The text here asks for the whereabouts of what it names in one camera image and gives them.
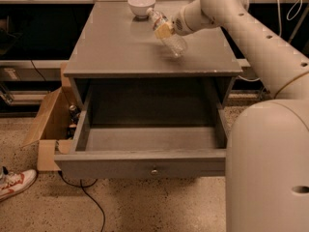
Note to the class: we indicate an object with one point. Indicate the white ceramic bowl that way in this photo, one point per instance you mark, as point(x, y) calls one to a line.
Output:
point(139, 7)

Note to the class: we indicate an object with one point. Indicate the open cardboard box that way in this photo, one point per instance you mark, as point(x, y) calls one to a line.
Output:
point(51, 125)

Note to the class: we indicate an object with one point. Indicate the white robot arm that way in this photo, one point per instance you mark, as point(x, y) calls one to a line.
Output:
point(267, 156)

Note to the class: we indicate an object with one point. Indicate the clear plastic water bottle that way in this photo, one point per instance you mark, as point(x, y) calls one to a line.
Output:
point(175, 43)

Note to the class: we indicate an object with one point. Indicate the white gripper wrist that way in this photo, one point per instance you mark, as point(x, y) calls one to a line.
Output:
point(179, 25)

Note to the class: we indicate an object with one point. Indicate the grey wooden cabinet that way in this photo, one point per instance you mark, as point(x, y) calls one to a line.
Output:
point(125, 76)

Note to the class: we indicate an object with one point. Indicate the white and red sneaker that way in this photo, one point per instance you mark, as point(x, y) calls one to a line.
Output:
point(14, 183)

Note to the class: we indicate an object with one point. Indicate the grey open top drawer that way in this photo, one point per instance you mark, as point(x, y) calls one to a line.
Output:
point(176, 152)

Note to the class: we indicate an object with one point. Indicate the can inside cardboard box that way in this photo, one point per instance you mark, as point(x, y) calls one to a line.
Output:
point(74, 113)

